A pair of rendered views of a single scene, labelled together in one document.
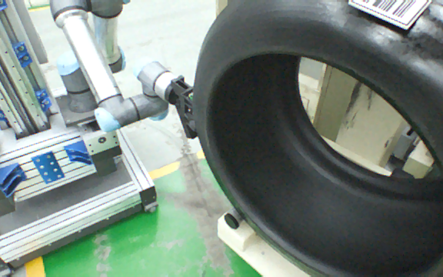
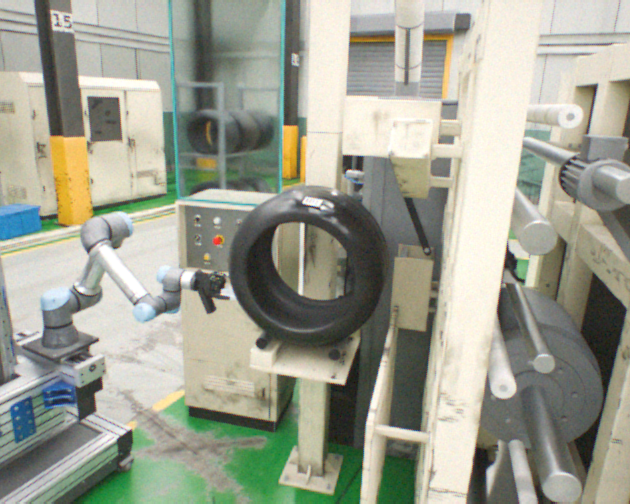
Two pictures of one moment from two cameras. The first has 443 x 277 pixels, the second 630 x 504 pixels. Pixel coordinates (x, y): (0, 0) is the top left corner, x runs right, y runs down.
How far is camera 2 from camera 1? 130 cm
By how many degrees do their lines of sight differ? 37
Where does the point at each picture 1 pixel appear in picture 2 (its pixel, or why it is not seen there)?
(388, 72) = (318, 220)
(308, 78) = not seen: hidden behind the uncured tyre
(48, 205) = (2, 486)
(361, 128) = (314, 281)
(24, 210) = not seen: outside the picture
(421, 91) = (328, 222)
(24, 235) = not seen: outside the picture
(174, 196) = (145, 451)
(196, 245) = (193, 480)
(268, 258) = (288, 366)
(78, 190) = (36, 461)
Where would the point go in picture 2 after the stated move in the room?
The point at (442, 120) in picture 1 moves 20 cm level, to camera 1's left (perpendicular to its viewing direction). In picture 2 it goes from (336, 229) to (282, 235)
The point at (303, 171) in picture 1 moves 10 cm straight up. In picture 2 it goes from (290, 314) to (291, 291)
